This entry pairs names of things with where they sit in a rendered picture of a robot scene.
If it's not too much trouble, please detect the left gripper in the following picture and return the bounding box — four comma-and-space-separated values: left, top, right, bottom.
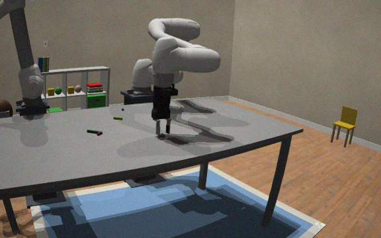
151, 72, 178, 135

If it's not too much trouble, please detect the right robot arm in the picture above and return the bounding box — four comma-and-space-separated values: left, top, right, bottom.
0, 0, 44, 107

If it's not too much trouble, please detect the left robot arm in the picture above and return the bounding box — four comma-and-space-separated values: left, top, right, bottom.
127, 19, 220, 95

